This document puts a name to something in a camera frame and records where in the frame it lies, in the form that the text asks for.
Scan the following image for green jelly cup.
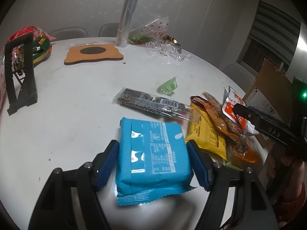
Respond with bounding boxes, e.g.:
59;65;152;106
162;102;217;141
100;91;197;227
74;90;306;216
157;76;178;96

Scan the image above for clear cellophane roll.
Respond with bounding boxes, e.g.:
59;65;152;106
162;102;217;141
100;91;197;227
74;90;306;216
116;0;138;47

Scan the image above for cardboard box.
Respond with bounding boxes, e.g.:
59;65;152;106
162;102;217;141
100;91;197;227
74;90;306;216
242;58;295;149

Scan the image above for white chair right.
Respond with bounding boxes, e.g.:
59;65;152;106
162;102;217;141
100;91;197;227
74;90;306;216
222;63;256;92

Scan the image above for window with striped blind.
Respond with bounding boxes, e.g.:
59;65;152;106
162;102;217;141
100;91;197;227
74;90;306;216
237;1;301;74

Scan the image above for orange clear snack bag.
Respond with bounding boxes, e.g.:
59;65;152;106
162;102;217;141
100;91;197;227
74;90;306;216
191;92;261;169

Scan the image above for crumpled clear plastic wrap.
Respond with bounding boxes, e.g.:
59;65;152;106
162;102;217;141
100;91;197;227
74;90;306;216
145;40;191;62

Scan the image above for black phone stand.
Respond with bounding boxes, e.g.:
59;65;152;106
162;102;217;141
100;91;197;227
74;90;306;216
4;33;38;115

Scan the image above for yellow snack packet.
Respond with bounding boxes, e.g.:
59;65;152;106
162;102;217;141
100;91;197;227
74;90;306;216
185;103;227;160

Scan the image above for blue snack packet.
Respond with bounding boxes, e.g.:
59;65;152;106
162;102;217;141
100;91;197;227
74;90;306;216
116;117;194;206

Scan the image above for polka dot cellophane bag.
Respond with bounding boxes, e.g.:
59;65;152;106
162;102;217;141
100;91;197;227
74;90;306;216
128;17;169;45

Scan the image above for brown sesame bar red label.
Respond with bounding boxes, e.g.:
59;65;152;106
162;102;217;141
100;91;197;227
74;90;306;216
222;86;260;136

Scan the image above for stainless steel refrigerator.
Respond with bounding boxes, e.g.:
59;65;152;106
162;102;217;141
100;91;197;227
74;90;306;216
286;21;307;82

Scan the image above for red green snack bag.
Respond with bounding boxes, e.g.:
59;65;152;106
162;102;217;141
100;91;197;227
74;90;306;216
7;26;56;71

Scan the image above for gold foil wrapper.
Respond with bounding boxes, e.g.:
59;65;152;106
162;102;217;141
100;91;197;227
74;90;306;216
162;35;181;46

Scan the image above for dark seed bar clear wrapper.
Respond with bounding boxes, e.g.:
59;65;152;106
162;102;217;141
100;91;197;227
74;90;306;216
113;88;192;121

